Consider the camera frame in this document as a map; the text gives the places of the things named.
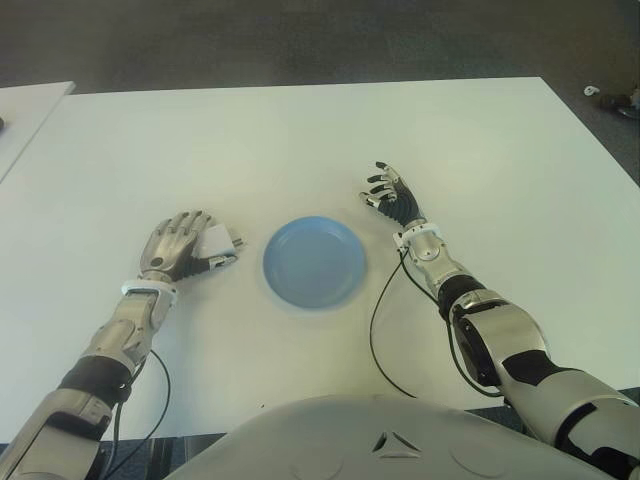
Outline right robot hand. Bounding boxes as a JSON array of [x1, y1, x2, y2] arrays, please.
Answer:
[[358, 160, 429, 232]]

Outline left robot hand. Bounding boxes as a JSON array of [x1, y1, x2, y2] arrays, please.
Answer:
[[137, 210, 240, 283]]

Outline white charger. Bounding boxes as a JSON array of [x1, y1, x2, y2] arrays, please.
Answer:
[[198, 224, 246, 259]]

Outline blue plate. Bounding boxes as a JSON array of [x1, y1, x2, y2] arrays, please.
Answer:
[[262, 214, 367, 310]]

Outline white side table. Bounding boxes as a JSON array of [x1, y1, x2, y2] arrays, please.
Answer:
[[0, 81, 76, 181]]

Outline grey robot torso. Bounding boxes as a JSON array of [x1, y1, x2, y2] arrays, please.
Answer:
[[169, 393, 616, 480]]

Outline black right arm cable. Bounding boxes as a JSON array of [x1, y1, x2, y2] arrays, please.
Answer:
[[368, 249, 501, 400]]

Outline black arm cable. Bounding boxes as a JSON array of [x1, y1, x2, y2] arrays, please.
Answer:
[[107, 349, 174, 480], [368, 249, 501, 400]]

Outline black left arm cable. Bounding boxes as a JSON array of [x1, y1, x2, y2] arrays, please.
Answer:
[[107, 349, 174, 480]]

